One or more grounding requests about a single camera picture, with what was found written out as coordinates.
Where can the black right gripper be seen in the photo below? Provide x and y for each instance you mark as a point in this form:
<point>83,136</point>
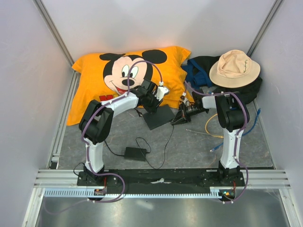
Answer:
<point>179,118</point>

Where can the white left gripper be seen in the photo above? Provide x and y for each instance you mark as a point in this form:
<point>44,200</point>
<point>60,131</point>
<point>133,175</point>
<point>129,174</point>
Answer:
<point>157,97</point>

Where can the black network switch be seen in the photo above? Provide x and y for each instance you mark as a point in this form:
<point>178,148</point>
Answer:
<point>162,116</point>

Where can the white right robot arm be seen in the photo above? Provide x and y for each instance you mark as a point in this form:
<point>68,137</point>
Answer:
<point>233,117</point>

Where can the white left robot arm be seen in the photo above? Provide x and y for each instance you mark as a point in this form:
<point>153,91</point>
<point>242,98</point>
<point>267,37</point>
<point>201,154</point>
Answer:
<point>96,122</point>

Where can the blue and black garment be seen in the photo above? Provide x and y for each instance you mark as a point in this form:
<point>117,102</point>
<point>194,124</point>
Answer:
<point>198,68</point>

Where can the black power adapter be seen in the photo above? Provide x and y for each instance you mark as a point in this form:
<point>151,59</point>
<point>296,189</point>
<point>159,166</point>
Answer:
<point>138,154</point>

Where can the orange Mickey Mouse pillow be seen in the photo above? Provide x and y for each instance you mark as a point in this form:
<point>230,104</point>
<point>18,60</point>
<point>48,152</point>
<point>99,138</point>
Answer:
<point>104,76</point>

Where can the beige bucket hat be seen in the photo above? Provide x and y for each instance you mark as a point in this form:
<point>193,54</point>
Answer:
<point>234,69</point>

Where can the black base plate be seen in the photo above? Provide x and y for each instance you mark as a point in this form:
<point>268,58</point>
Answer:
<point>162,180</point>

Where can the grey slotted cable duct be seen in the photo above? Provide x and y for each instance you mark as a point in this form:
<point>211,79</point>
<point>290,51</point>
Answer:
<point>95,193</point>

